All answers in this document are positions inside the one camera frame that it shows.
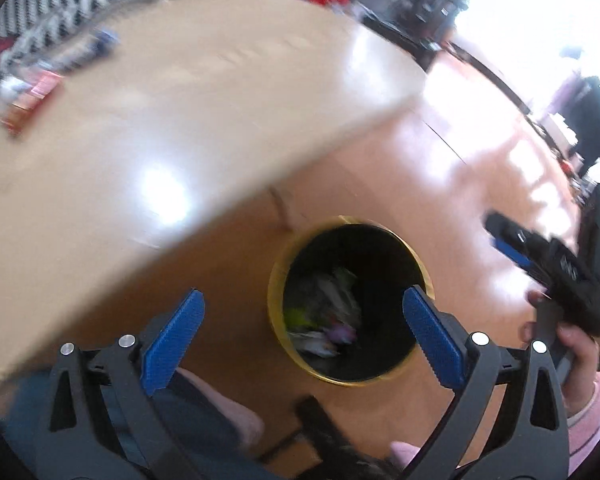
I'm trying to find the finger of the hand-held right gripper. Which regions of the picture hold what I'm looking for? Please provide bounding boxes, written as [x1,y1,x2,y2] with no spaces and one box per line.
[491,239,538,273]
[483,211,543,248]

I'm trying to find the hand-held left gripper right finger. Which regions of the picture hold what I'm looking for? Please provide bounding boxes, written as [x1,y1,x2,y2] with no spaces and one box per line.
[399,284,572,480]

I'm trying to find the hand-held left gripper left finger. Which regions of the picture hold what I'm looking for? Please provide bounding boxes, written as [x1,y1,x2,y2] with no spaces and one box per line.
[36,288,206,480]

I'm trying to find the yellow waste bin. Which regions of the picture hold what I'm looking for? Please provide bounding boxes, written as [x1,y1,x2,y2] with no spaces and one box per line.
[267,215,436,388]

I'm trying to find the purple round item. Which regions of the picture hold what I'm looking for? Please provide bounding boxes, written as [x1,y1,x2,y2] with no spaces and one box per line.
[330,322,359,344]

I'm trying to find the person's right forearm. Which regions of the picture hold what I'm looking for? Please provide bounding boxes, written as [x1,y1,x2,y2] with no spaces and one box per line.
[565,372,600,477]

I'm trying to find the person's right hand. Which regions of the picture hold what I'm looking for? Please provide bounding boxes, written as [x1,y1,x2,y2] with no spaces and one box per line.
[519,289,600,417]

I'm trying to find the person's legs in jeans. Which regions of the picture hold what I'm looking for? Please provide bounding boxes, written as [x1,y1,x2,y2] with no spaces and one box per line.
[0,360,286,480]

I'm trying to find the pink slipper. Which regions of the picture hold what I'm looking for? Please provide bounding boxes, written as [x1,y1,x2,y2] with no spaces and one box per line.
[389,440,422,467]
[175,366,267,450]

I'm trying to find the dark wooden furniture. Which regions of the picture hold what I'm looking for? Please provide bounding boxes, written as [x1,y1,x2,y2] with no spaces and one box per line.
[359,0,462,69]

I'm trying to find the small red box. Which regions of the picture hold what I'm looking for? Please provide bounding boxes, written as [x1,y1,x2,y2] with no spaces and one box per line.
[0,70,66,136]

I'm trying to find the dark blue wrapper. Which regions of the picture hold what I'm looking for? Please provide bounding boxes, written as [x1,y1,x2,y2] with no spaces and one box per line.
[55,29,122,69]

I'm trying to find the black stool frame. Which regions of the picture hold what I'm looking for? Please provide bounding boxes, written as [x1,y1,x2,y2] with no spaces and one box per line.
[256,394,407,480]

